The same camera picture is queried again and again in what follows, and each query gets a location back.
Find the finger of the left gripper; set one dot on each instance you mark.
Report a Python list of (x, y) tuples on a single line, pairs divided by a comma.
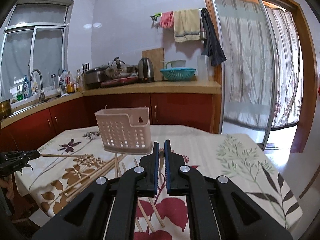
[(27, 154)]

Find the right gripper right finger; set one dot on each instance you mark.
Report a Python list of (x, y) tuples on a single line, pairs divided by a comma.
[(217, 208)]

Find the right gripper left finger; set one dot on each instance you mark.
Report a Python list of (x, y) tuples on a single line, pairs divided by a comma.
[(106, 211)]

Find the wooden chopstick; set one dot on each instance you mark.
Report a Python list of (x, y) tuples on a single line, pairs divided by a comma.
[(145, 217), (110, 163), (155, 211), (138, 225), (116, 165), (161, 161), (100, 178), (62, 155), (100, 173)]

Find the red kitchen cabinets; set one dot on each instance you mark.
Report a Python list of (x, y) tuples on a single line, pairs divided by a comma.
[(200, 111)]

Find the person's left hand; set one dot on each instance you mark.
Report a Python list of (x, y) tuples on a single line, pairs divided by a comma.
[(7, 184)]

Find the steel sink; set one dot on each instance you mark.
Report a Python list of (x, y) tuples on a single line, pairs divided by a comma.
[(32, 103)]

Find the brass pot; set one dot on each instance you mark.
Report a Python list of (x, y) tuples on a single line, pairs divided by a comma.
[(5, 109)]

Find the floral tablecloth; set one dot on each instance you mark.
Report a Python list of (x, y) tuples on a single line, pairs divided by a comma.
[(235, 156)]

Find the green soap bottle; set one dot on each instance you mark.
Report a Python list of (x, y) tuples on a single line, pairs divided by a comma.
[(19, 94)]

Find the blue detergent bottle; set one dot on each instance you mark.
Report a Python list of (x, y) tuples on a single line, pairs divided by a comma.
[(26, 88)]

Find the white cleaner bottle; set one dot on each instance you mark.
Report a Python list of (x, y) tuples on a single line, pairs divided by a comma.
[(34, 85)]

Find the pink perforated utensil holder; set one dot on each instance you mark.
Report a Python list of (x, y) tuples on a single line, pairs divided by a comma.
[(125, 130)]

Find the red label oil bottle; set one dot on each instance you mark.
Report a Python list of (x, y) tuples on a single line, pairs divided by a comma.
[(69, 83)]

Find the yellow oil bottle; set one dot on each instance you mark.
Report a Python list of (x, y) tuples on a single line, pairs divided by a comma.
[(79, 81)]

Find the silver rice cooker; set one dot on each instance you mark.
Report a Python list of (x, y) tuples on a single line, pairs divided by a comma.
[(94, 77)]

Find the knife block with knives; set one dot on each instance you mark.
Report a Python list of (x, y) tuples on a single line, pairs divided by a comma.
[(85, 67)]

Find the red induction cooker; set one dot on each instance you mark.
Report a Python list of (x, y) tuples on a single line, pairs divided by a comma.
[(119, 82)]

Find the steel wok with lid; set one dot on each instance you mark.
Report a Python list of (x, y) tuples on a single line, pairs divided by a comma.
[(119, 69)]

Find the beige countertop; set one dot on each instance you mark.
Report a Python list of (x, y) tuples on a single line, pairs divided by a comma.
[(190, 87)]

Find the sliding glass door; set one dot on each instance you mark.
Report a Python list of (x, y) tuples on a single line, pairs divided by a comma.
[(269, 78)]

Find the teal plastic basket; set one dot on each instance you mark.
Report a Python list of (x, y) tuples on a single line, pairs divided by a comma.
[(178, 73)]

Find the black electric kettle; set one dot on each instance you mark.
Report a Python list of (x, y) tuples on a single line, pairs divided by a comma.
[(145, 71)]

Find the white plastic container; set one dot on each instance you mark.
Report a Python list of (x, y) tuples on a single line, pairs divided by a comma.
[(202, 67)]

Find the dark grey cloth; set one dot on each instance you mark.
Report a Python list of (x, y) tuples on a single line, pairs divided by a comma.
[(211, 46)]

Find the wooden cutting board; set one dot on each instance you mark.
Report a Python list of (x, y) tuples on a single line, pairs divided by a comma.
[(157, 58)]

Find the beige towel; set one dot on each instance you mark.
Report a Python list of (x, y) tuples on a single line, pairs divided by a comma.
[(184, 35)]

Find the pink rubber glove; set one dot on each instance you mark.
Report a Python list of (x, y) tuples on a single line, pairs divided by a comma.
[(167, 20)]

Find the window with aluminium frame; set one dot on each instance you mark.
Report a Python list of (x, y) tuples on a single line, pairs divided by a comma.
[(34, 42)]

